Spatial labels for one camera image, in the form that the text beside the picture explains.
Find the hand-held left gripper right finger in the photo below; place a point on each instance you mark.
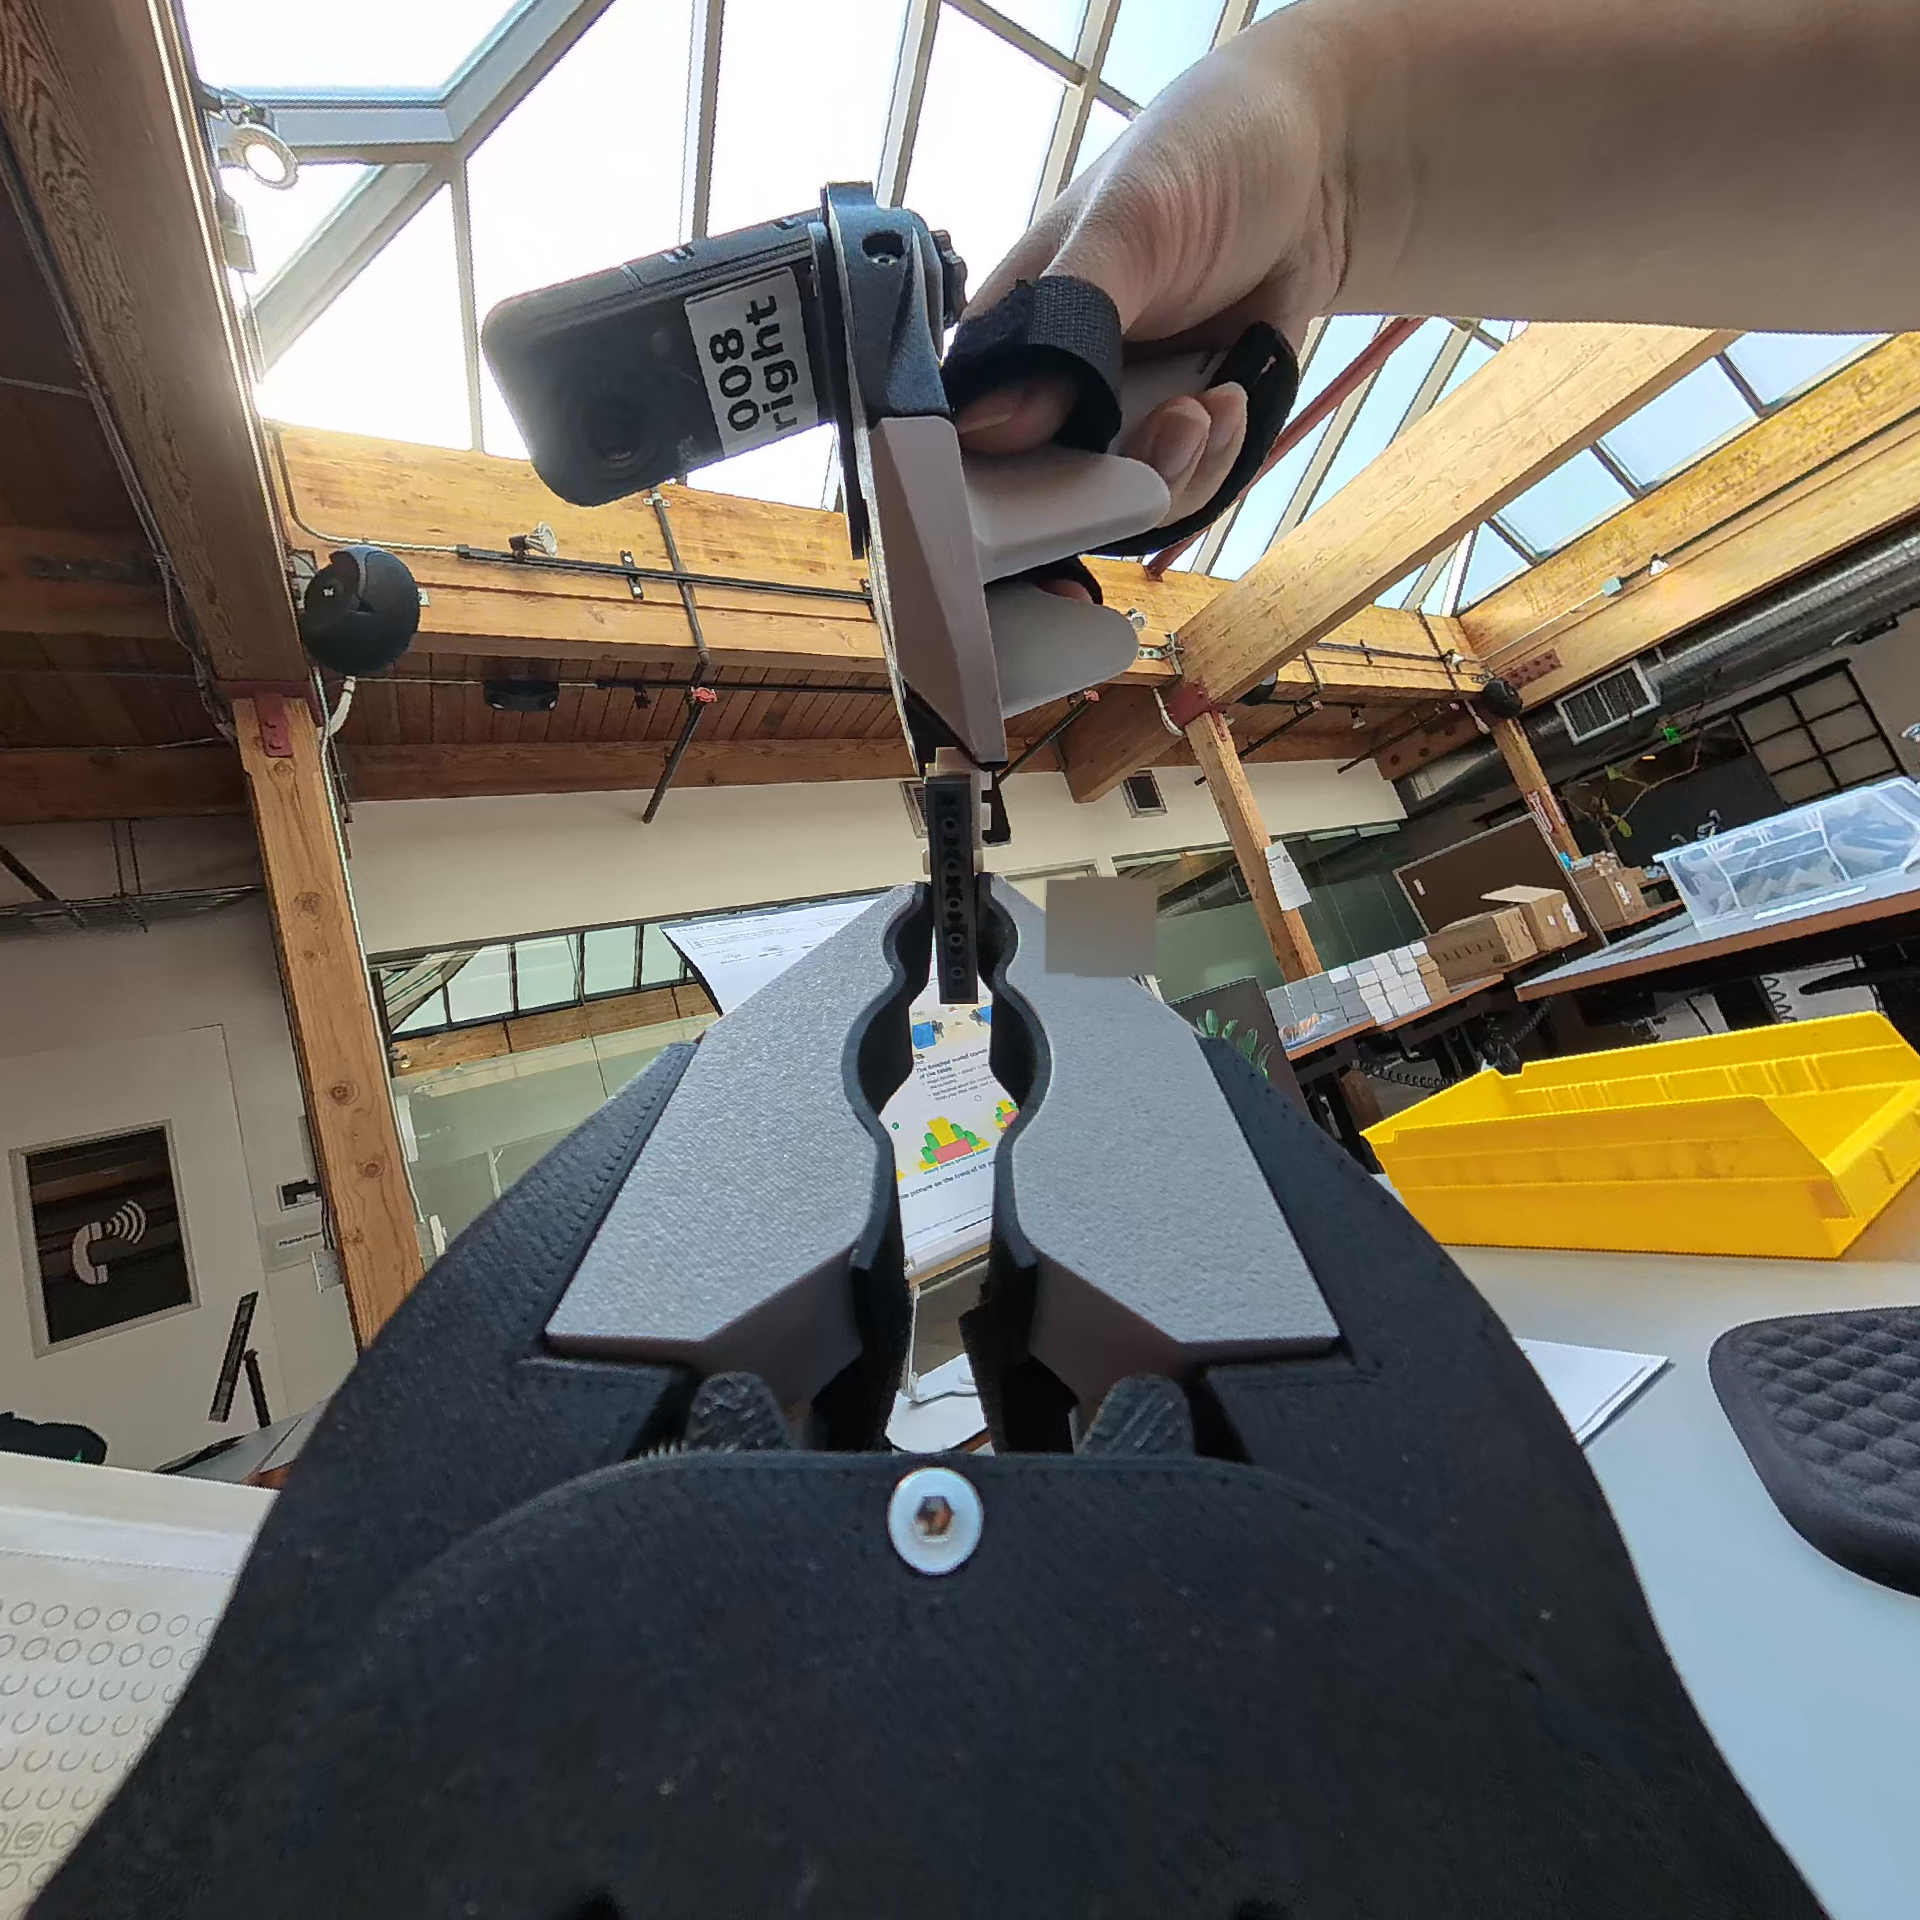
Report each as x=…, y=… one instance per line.
x=1172, y=1214

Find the printed task sheet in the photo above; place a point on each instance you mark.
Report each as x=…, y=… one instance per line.
x=780, y=945

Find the white air vent grille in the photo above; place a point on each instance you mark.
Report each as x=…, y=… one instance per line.
x=1609, y=703

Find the row of small white boxes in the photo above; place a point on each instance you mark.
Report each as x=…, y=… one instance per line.
x=1359, y=990

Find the wood-edged desk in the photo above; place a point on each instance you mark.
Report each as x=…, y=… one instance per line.
x=1724, y=945

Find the person's right hand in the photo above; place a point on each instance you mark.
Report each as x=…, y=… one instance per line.
x=1201, y=210

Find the person's right forearm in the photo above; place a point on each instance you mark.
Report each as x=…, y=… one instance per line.
x=1651, y=150

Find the white paper sheet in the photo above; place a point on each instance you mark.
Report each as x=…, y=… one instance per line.
x=1589, y=1382

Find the black lego beam with holes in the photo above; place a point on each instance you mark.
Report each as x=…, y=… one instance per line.
x=954, y=902

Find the framed phone symbol sign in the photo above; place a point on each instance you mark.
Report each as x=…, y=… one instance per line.
x=106, y=1237

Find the wooden support post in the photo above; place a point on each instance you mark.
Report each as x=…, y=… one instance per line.
x=331, y=1021
x=1254, y=855

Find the black quilted cushion pad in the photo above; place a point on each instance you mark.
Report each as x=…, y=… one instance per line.
x=1830, y=1441

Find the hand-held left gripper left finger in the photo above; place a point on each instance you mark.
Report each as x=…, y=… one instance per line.
x=706, y=1200

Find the clear plastic storage box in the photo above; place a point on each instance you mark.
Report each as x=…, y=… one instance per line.
x=1787, y=869

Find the small white lego piece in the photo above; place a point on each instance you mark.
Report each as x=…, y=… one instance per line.
x=993, y=810

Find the black round ceiling speaker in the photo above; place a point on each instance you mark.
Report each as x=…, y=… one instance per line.
x=361, y=608

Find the silver ventilation duct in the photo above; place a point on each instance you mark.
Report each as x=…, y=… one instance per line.
x=1801, y=616

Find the cardboard box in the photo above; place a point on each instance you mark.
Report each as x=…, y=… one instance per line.
x=1477, y=945
x=1609, y=893
x=1547, y=915

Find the yellow plastic bin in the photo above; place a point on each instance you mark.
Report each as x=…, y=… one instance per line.
x=1651, y=1185

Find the ceiling spotlight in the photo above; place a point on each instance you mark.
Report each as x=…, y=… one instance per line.
x=260, y=150

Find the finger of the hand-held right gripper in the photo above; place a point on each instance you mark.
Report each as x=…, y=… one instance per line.
x=946, y=600

